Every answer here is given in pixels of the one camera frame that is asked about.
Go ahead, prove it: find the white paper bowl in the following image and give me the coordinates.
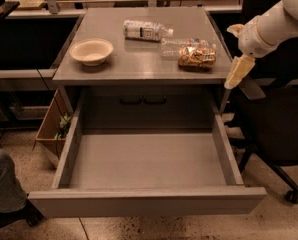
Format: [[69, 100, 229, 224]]
[[69, 38, 113, 66]]

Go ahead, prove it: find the black shoe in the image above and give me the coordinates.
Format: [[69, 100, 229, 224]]
[[0, 201, 43, 228]]

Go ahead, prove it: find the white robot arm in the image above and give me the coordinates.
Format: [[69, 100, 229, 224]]
[[224, 0, 298, 89]]

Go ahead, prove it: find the crushed orange soda can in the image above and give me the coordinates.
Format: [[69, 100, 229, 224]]
[[178, 47, 216, 69]]

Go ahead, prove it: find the green item in box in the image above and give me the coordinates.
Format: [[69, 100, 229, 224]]
[[54, 113, 71, 140]]

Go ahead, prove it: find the right black drawer handle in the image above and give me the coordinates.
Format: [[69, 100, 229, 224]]
[[143, 95, 166, 105]]

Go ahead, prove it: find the brown cardboard box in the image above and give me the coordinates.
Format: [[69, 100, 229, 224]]
[[35, 90, 70, 158]]

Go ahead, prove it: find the black drawer handle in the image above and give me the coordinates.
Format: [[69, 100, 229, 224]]
[[120, 96, 142, 105], [143, 95, 166, 105]]

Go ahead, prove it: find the grey cabinet with counter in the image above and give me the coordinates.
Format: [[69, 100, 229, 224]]
[[54, 7, 231, 132]]

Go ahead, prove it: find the white labelled plastic bottle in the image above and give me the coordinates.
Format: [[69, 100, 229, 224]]
[[123, 20, 174, 42]]

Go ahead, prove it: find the clear plastic water bottle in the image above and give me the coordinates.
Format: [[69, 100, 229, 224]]
[[160, 38, 216, 58]]

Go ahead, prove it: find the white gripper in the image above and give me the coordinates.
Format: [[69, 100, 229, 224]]
[[224, 16, 277, 90]]

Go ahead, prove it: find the open grey top drawer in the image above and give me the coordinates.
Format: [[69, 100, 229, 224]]
[[27, 89, 267, 218]]

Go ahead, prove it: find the person's leg in jeans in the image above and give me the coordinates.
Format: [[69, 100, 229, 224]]
[[0, 149, 27, 213]]

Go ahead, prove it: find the left black drawer handle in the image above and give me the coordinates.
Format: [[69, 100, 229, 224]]
[[120, 96, 142, 105]]

